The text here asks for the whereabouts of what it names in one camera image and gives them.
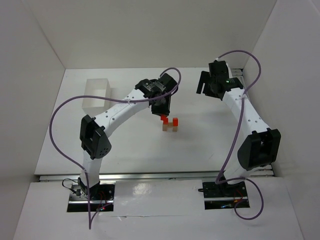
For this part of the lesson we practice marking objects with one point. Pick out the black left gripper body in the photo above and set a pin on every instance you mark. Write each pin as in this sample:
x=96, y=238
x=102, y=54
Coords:
x=160, y=109

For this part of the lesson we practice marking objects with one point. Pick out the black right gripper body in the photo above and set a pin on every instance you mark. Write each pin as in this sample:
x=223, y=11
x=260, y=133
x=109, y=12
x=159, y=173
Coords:
x=203, y=83

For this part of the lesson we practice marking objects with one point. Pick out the long natural wood plank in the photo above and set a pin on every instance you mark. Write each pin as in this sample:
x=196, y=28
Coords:
x=170, y=126

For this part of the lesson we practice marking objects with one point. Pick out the white perforated plastic box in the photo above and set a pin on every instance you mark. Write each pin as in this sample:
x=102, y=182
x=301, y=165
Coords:
x=99, y=87

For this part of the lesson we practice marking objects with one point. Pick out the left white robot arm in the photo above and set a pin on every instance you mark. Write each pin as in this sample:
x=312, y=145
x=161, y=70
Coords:
x=95, y=131

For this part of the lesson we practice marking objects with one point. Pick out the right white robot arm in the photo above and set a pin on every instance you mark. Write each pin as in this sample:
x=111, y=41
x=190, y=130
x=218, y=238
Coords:
x=222, y=177

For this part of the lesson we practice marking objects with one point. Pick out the front aluminium rail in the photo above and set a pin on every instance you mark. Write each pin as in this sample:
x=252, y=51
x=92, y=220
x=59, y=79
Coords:
x=137, y=176

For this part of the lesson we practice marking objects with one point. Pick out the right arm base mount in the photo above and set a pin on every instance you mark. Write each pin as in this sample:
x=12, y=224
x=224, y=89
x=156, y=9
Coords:
x=224, y=196

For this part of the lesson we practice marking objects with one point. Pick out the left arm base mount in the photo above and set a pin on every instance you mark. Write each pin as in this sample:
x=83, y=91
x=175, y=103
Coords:
x=101, y=199

